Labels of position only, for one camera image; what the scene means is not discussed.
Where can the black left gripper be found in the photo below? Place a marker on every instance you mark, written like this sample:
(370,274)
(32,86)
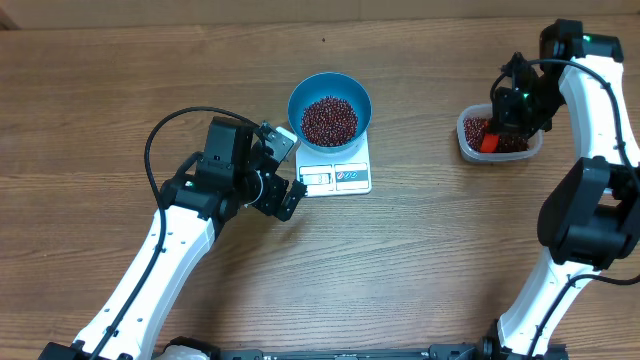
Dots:
(271,204)

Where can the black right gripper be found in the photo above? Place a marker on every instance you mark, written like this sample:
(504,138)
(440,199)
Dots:
(510,119)

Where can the red scoop blue handle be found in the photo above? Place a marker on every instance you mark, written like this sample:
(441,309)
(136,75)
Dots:
(490,141)

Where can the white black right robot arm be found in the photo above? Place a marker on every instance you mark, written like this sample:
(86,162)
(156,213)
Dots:
(591,218)

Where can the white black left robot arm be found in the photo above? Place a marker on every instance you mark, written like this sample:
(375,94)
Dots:
(236,168)

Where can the white kitchen scale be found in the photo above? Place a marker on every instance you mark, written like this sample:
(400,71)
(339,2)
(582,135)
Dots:
(335,174)

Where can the blue bowl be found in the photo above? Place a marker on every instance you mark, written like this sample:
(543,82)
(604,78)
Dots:
(325,84)

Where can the clear plastic container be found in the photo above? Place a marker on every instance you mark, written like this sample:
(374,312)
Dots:
(485,110)

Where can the red beans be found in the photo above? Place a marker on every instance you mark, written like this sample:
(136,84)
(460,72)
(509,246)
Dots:
(332,122)

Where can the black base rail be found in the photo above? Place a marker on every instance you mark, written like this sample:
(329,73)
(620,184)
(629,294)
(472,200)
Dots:
(188,348)

